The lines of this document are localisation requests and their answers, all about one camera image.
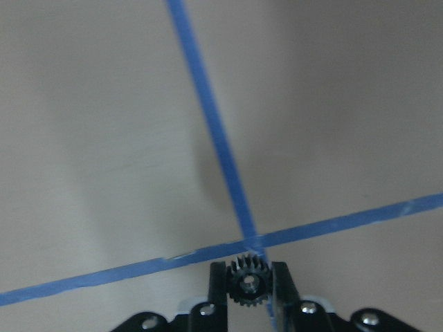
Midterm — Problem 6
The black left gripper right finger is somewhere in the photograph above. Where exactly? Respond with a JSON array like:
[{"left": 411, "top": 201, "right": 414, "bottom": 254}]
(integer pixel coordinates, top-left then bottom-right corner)
[{"left": 271, "top": 261, "right": 300, "bottom": 332}]

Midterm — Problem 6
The small black bearing gear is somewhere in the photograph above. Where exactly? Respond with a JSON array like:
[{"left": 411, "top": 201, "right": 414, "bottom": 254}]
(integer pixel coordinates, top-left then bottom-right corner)
[{"left": 226, "top": 254, "right": 271, "bottom": 307}]

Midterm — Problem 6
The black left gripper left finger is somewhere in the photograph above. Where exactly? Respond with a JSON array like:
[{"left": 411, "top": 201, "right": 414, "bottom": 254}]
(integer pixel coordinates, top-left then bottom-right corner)
[{"left": 207, "top": 261, "right": 228, "bottom": 332}]

